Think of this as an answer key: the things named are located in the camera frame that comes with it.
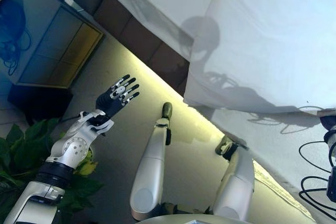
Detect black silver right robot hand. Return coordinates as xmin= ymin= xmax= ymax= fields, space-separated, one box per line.
xmin=318 ymin=110 xmax=336 ymax=132

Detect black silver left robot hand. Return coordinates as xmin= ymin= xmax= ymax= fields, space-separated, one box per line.
xmin=96 ymin=74 xmax=140 ymax=119

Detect white duvet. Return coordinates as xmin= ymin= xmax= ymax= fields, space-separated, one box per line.
xmin=183 ymin=0 xmax=336 ymax=224

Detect silver left robot leg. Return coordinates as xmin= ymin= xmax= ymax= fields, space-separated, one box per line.
xmin=130 ymin=102 xmax=174 ymax=221

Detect silver robot leg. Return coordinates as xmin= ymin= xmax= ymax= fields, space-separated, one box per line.
xmin=130 ymin=102 xmax=174 ymax=221
xmin=214 ymin=140 xmax=255 ymax=221

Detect wooden nightstand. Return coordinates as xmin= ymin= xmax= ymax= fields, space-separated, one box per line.
xmin=0 ymin=0 xmax=104 ymax=88

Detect green leafy plant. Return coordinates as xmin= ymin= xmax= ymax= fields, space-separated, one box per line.
xmin=0 ymin=118 xmax=104 ymax=224

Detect silver right robot leg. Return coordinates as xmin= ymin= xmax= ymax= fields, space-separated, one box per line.
xmin=214 ymin=140 xmax=255 ymax=221

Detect silver robot torso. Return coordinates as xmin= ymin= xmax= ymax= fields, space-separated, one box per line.
xmin=136 ymin=215 xmax=245 ymax=224

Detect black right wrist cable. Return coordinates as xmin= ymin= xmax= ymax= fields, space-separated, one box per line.
xmin=298 ymin=140 xmax=336 ymax=209

